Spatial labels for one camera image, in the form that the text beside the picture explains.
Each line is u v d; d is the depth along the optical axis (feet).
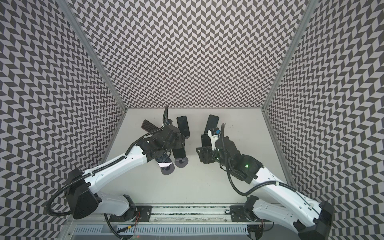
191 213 2.43
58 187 2.21
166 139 1.87
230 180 1.74
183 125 3.13
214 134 1.96
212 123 3.04
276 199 1.46
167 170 2.83
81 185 1.33
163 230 2.27
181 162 2.88
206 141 3.09
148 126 3.33
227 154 1.61
